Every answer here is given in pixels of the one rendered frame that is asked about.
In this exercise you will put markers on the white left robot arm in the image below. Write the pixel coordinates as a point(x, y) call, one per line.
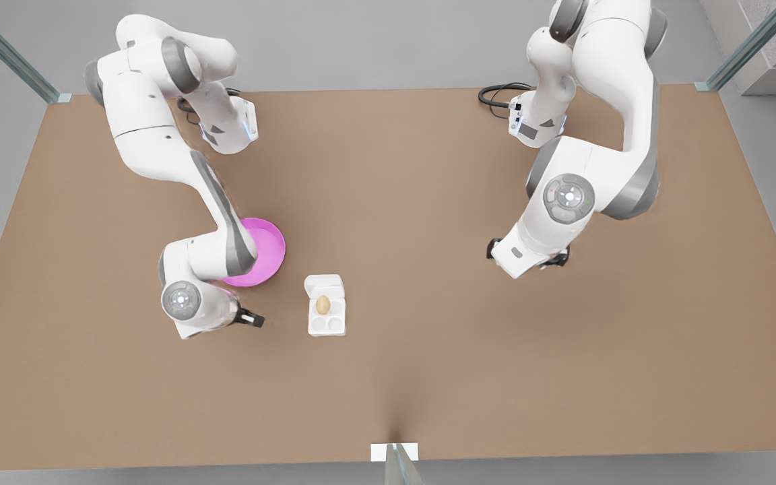
point(603, 121)

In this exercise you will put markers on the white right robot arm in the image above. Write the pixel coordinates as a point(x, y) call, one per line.
point(152, 128)

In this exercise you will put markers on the brown egg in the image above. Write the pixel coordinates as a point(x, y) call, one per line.
point(322, 304)

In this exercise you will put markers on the white egg box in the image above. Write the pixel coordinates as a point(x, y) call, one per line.
point(326, 304)

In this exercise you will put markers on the pink round plate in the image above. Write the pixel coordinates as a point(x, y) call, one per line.
point(268, 250)

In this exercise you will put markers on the silver frame post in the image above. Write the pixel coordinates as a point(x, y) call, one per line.
point(752, 46)
point(398, 465)
point(7, 52)

